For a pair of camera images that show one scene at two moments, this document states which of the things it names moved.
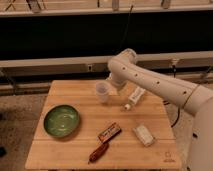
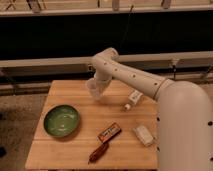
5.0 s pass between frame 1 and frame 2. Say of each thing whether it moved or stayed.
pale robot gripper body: moved
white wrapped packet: stayed
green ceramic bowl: stayed
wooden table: stayed
